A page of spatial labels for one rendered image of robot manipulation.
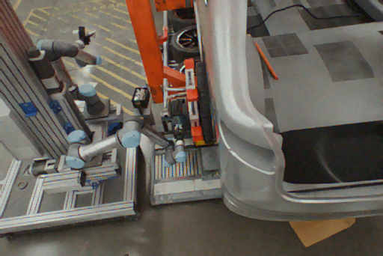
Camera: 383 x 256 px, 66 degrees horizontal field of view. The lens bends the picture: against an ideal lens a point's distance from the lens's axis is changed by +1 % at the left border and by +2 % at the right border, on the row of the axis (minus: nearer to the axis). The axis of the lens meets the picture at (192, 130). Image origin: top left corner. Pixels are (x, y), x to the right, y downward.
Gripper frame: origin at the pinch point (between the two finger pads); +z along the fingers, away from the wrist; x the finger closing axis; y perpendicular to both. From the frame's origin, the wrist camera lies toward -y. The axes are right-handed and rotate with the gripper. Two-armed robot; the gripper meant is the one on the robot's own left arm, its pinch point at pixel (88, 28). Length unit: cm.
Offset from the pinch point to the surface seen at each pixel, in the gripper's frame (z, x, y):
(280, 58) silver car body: -16, 164, -3
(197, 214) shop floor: -105, 116, 109
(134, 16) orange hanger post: -17, 49, -26
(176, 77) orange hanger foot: -9, 79, 35
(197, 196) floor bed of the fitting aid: -91, 114, 102
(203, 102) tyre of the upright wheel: -72, 111, 1
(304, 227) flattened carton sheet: -106, 206, 96
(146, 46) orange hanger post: -16, 56, 0
